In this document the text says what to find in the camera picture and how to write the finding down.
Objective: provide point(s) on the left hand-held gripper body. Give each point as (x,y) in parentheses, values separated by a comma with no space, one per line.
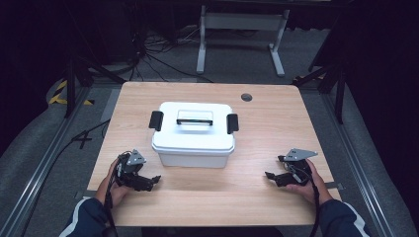
(131,171)

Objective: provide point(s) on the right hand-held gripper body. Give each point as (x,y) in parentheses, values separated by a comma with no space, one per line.
(296,169)

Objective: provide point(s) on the person's right hand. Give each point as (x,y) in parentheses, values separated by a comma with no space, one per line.
(313,189)

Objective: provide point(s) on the person's left hand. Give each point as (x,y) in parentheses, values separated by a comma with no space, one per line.
(113,191)

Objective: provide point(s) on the white plastic storage box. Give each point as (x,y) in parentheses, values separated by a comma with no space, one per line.
(192,160)

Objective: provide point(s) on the white box lid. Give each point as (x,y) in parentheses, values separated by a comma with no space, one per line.
(192,138)

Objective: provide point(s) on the grey round table grommet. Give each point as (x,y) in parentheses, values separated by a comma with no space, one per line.
(246,97)

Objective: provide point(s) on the black tripod stand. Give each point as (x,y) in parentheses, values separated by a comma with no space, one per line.
(339,92)
(70,85)

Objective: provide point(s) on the yellow black floor tape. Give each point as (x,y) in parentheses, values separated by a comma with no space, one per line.
(56,97)

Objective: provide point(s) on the aluminium floor rail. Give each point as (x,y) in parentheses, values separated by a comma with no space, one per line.
(42,168)
(359,164)

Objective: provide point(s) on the white metal table frame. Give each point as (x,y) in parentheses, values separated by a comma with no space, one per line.
(242,21)

